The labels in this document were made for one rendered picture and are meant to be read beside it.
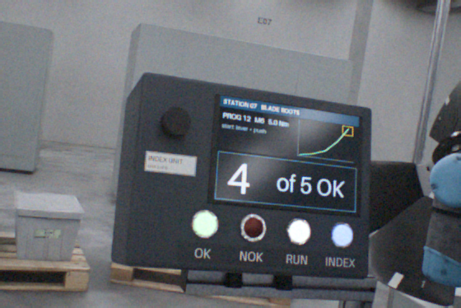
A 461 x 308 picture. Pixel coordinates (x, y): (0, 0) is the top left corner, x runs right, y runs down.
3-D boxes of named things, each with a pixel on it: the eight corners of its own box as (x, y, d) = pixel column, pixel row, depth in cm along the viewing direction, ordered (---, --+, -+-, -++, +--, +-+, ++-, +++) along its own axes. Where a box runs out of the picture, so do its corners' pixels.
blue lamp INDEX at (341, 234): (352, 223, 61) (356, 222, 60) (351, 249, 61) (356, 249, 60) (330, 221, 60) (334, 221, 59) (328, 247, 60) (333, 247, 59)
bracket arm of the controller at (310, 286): (361, 293, 72) (365, 270, 72) (374, 302, 69) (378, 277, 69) (178, 285, 65) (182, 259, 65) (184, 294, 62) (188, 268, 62)
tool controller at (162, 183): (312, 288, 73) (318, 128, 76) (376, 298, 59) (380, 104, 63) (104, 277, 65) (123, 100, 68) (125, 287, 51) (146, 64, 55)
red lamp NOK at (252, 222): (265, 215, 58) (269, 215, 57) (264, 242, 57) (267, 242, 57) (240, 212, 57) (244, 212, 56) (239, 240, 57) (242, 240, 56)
